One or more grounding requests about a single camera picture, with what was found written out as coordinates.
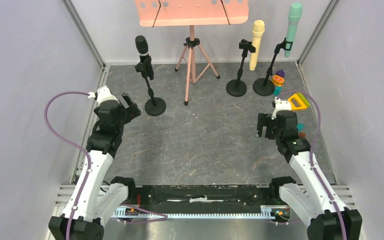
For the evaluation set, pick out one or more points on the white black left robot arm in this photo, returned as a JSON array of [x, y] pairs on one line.
[[85, 214]]

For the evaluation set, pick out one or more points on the black microphone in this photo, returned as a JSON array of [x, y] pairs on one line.
[[142, 46]]

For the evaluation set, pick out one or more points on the pink tripod music stand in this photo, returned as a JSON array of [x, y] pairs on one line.
[[192, 13]]

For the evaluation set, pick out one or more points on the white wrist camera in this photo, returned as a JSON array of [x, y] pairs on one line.
[[102, 95], [280, 105]]

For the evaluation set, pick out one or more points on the green microphone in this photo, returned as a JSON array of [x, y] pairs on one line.
[[294, 16]]

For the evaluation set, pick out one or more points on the yellow triangular toy block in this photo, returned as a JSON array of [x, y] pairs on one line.
[[298, 102]]

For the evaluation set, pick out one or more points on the black middle microphone stand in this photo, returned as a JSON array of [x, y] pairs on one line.
[[236, 87]]

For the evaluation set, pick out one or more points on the teal toy block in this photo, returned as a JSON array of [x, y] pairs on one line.
[[277, 91]]

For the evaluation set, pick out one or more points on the purple toy block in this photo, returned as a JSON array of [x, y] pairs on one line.
[[280, 73]]

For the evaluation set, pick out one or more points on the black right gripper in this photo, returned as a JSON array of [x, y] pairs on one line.
[[263, 120]]

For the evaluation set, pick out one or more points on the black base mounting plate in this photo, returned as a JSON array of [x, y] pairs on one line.
[[206, 199]]

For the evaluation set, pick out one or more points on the white slotted cable duct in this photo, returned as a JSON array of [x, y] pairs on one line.
[[264, 213]]

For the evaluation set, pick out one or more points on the brown round toy piece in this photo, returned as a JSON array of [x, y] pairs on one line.
[[301, 135]]

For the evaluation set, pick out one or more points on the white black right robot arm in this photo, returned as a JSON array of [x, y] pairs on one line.
[[318, 206]]

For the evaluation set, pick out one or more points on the yellow microphone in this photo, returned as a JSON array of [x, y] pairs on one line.
[[258, 30]]

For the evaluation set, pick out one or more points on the black microphone desk stand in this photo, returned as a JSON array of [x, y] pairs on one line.
[[155, 106]]

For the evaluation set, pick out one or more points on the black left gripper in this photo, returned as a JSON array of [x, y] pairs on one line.
[[131, 111]]

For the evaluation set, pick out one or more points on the small teal cube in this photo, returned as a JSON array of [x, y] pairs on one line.
[[300, 126]]

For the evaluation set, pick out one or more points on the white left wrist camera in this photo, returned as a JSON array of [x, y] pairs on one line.
[[102, 95]]

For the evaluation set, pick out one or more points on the black right microphone stand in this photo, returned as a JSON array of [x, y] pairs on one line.
[[264, 86]]

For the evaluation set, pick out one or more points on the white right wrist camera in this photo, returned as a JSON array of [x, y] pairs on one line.
[[280, 105]]

